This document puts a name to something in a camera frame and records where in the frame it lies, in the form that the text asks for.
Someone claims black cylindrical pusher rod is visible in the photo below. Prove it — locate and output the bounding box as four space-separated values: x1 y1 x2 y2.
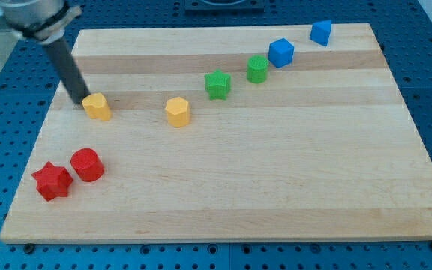
43 37 90 104

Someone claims yellow heart block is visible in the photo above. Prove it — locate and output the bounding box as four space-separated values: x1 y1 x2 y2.
82 93 112 122

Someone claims red cylinder block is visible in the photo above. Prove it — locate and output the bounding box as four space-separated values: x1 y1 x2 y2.
70 148 105 182

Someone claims red star block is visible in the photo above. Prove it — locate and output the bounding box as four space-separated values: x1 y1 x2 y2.
31 162 74 202

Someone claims yellow hexagon block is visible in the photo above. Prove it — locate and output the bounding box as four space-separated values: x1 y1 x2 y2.
165 97 191 128

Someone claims green star block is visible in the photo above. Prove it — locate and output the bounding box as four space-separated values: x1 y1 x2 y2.
204 69 231 100

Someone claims green cylinder block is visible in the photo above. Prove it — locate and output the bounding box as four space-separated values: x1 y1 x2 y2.
247 55 269 83

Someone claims blue cube block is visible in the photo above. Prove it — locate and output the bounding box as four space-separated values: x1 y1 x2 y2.
268 38 294 68

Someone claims wooden board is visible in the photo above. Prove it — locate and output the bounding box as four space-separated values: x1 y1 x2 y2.
0 23 432 244

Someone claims blue triangle block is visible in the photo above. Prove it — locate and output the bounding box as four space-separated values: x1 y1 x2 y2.
310 19 332 47

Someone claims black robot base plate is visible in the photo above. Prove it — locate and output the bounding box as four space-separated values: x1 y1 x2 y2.
182 0 266 12

